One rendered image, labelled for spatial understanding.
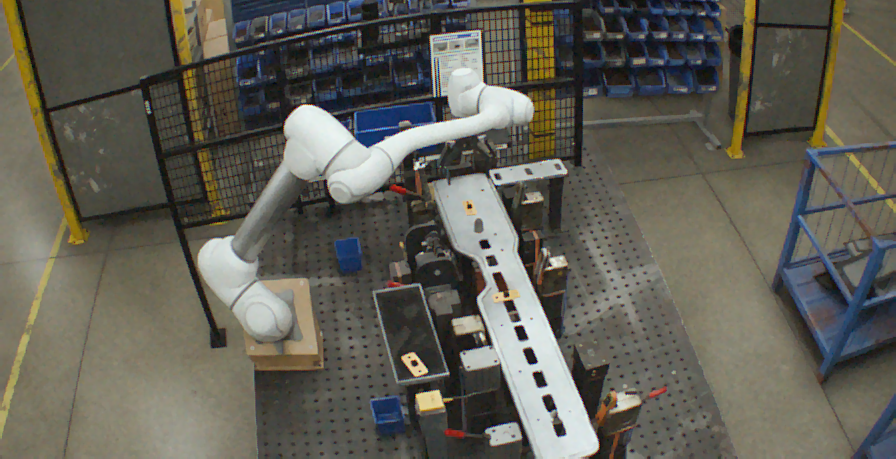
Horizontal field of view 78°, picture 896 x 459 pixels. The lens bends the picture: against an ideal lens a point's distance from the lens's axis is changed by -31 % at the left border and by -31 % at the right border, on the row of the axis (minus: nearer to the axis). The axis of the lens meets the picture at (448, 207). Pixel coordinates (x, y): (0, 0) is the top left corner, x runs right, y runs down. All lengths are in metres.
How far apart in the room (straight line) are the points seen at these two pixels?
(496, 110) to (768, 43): 2.91
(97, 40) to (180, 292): 1.62
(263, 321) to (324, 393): 0.39
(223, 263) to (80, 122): 2.36
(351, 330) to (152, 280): 1.92
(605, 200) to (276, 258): 1.41
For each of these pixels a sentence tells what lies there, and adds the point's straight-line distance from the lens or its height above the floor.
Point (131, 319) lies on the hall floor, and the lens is 4.20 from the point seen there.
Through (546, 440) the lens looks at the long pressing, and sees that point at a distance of 2.03.
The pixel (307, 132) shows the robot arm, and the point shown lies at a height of 1.62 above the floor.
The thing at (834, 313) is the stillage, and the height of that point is 0.17.
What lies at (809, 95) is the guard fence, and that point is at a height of 0.46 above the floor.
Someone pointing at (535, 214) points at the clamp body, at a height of 0.98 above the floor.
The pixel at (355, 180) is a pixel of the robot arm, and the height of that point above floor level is 1.52.
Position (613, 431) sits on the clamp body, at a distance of 2.12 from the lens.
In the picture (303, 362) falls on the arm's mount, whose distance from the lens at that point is 2.64.
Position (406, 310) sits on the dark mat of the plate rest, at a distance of 2.17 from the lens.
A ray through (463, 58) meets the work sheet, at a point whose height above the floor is 1.32.
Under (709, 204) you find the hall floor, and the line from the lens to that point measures 4.62.
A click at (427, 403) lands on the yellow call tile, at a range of 1.93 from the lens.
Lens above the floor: 2.67
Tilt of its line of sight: 37 degrees down
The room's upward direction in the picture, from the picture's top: 4 degrees counter-clockwise
